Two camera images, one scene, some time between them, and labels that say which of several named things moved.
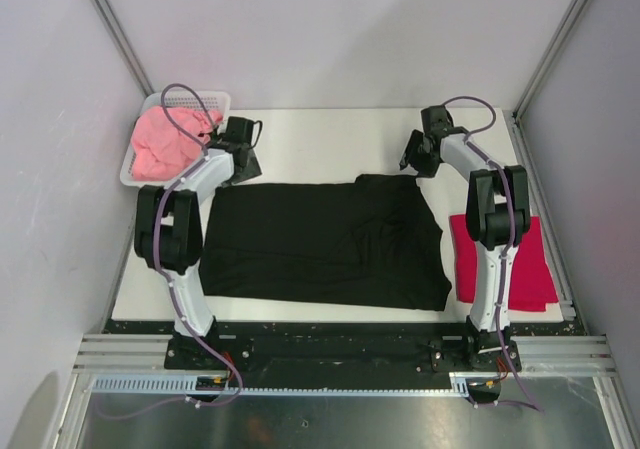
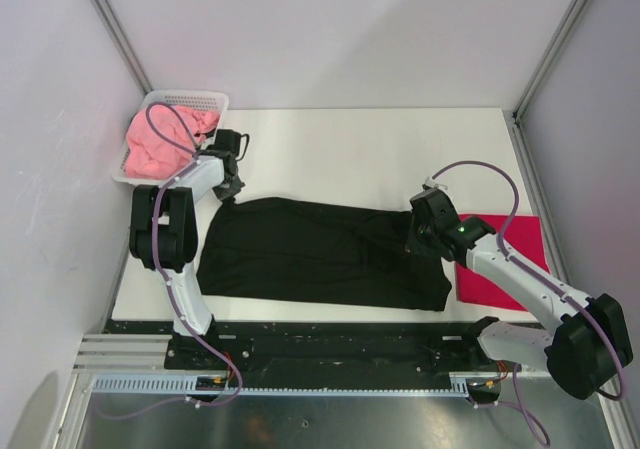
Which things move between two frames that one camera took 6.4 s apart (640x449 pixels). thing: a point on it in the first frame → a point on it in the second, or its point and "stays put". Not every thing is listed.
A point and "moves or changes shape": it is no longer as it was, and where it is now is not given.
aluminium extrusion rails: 130,354 stays put
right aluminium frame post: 514,119 stays put
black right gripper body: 417,154 → 420,240
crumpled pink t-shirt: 160,150 stays put
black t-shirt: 367,242 moves or changes shape
